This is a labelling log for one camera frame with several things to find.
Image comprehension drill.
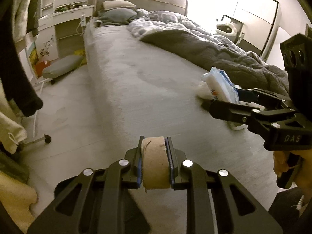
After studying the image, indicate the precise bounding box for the grey blue pillow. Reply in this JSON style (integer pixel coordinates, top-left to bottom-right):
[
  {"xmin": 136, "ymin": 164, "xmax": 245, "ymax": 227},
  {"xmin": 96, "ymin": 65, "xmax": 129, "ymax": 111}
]
[{"xmin": 94, "ymin": 8, "xmax": 137, "ymax": 27}]

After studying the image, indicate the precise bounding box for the rolling clothes rack base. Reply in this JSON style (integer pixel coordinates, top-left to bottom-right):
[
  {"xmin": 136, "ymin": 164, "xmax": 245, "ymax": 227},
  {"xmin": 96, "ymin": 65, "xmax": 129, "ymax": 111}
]
[{"xmin": 17, "ymin": 78, "xmax": 53, "ymax": 151}]

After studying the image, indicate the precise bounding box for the blue white tissue packet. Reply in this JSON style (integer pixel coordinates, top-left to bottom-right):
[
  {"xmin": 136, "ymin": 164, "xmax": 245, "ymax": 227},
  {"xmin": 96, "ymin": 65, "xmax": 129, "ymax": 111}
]
[{"xmin": 201, "ymin": 66, "xmax": 239, "ymax": 104}]

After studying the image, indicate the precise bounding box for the hanging cream garment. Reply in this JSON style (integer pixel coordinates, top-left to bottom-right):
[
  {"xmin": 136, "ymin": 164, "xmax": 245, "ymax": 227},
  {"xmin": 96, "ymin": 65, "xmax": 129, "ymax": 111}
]
[{"xmin": 0, "ymin": 83, "xmax": 27, "ymax": 154}]

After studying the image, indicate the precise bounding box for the grey fluffy blanket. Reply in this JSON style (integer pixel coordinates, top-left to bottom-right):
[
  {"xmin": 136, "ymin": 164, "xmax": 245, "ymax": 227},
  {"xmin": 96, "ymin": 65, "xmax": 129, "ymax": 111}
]
[{"xmin": 140, "ymin": 30, "xmax": 289, "ymax": 97}]

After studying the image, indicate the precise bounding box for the yellow hanging garment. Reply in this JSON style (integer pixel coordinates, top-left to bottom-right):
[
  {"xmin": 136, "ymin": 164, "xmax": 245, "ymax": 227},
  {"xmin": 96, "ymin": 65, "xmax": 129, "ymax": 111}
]
[{"xmin": 1, "ymin": 171, "xmax": 37, "ymax": 233}]

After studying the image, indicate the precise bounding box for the cream pillow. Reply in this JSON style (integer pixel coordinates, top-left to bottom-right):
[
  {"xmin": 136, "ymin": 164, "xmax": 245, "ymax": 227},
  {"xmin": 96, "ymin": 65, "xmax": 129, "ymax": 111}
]
[{"xmin": 103, "ymin": 0, "xmax": 137, "ymax": 11}]

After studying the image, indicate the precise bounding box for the grey bed with mattress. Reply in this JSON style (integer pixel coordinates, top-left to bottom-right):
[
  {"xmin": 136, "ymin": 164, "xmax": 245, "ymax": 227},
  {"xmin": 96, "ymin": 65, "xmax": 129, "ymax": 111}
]
[{"xmin": 82, "ymin": 0, "xmax": 291, "ymax": 234}]

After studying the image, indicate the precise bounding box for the red box on floor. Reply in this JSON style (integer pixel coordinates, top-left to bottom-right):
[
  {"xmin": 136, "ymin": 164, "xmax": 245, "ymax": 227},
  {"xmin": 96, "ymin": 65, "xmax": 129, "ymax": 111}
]
[{"xmin": 34, "ymin": 61, "xmax": 50, "ymax": 78}]

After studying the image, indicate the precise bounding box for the grey cushioned stool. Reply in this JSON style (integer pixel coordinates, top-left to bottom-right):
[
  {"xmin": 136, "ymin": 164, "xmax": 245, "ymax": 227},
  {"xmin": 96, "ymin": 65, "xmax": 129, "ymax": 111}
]
[{"xmin": 42, "ymin": 54, "xmax": 84, "ymax": 83}]

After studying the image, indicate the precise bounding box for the person's right hand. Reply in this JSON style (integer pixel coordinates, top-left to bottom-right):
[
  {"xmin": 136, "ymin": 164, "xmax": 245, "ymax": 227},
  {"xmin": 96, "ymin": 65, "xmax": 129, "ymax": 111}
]
[{"xmin": 273, "ymin": 149, "xmax": 311, "ymax": 201}]

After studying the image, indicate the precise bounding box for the brown cardboard tube roll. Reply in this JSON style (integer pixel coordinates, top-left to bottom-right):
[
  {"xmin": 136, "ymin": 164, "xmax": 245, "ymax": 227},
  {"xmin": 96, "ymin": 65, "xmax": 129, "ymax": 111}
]
[{"xmin": 141, "ymin": 136, "xmax": 171, "ymax": 190}]

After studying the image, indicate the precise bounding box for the white dressing table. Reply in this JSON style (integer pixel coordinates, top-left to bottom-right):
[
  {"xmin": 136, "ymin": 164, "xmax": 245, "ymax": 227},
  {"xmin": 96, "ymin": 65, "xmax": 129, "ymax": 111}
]
[{"xmin": 14, "ymin": 0, "xmax": 95, "ymax": 61}]

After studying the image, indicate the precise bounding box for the patterned grey white duvet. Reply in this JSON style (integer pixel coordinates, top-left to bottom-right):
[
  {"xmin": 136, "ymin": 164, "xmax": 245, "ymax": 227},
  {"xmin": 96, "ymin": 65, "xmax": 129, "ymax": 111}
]
[{"xmin": 128, "ymin": 9, "xmax": 267, "ymax": 66}]

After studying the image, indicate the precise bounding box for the white crumpled tissue ball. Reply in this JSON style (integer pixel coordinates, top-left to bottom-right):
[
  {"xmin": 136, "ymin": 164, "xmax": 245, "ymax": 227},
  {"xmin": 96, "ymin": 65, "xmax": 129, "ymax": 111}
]
[{"xmin": 196, "ymin": 81, "xmax": 214, "ymax": 100}]

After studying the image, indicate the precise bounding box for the hanging black garment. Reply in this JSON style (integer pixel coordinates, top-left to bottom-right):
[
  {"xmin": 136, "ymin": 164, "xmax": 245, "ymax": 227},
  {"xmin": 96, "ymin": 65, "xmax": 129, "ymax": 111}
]
[{"xmin": 1, "ymin": 0, "xmax": 43, "ymax": 117}]

